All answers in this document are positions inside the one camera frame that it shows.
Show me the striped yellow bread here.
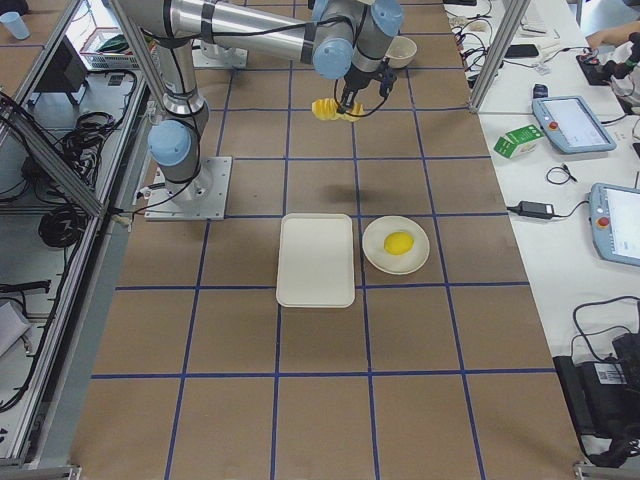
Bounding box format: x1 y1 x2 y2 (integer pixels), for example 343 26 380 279
311 98 365 122

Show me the black power adapter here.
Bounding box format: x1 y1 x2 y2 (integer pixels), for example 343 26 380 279
518 201 555 219

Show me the blue teach pendant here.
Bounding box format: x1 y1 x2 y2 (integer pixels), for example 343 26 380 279
532 96 617 154
589 183 639 266

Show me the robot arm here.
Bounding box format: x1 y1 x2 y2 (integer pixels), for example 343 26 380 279
119 1 404 207

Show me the black smartphone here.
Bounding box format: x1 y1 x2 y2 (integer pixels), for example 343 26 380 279
504 44 539 59

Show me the green white box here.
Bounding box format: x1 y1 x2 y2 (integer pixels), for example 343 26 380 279
493 124 543 159

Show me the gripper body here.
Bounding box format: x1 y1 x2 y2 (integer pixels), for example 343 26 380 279
341 60 395 103

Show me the cream bowl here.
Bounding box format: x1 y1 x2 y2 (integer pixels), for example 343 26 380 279
386 36 417 69

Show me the blue paper cup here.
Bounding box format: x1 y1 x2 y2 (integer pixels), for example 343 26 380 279
0 11 31 40

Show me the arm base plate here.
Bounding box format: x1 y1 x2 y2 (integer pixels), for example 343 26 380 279
142 157 232 221

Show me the cream plate under lemon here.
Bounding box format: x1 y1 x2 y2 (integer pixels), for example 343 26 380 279
362 216 431 275

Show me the white rectangular tray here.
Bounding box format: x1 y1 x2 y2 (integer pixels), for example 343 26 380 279
276 213 355 308

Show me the yellow lemon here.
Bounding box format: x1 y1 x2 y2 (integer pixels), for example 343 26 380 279
383 231 414 256

